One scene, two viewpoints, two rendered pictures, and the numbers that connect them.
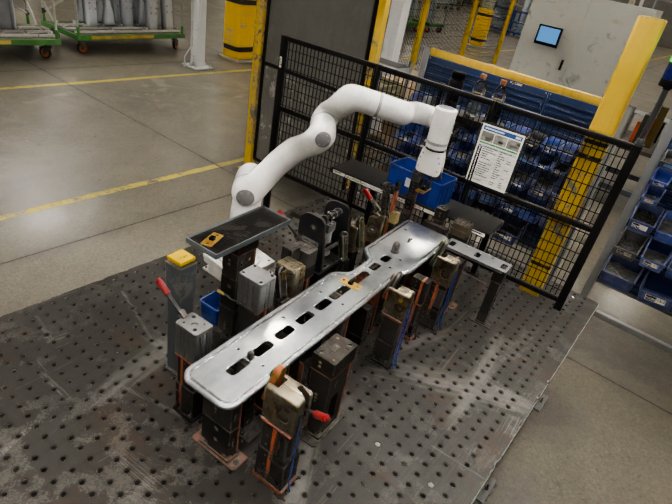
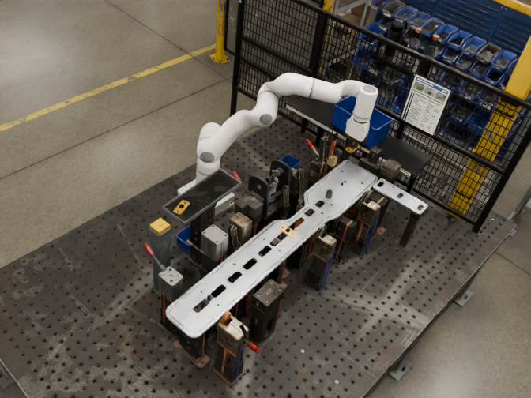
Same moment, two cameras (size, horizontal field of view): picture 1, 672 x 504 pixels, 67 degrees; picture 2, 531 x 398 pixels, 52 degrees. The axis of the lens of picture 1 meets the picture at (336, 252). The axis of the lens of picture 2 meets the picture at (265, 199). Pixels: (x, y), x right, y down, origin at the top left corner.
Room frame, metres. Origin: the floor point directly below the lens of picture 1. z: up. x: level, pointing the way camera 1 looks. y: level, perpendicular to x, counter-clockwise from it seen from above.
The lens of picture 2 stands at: (-0.21, -0.10, 2.86)
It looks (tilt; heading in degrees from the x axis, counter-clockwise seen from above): 44 degrees down; 5
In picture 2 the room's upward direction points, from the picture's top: 9 degrees clockwise
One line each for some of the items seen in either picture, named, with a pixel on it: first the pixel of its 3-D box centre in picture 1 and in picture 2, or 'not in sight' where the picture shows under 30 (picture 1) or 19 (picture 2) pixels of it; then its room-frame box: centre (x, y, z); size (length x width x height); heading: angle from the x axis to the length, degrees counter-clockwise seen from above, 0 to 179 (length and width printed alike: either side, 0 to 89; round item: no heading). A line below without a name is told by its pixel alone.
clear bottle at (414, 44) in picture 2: (477, 95); (413, 46); (2.56, -0.52, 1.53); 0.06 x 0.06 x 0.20
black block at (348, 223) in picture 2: (414, 307); (342, 241); (1.69, -0.36, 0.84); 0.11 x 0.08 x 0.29; 61
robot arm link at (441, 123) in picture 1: (442, 123); (365, 100); (1.95, -0.30, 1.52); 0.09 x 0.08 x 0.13; 8
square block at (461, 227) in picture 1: (452, 255); (383, 188); (2.12, -0.54, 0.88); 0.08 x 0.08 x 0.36; 61
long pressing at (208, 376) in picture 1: (348, 288); (286, 234); (1.51, -0.07, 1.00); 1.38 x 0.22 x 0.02; 151
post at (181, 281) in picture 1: (180, 317); (161, 260); (1.27, 0.45, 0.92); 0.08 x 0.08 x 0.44; 61
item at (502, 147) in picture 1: (494, 158); (425, 104); (2.38, -0.65, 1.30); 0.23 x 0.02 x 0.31; 61
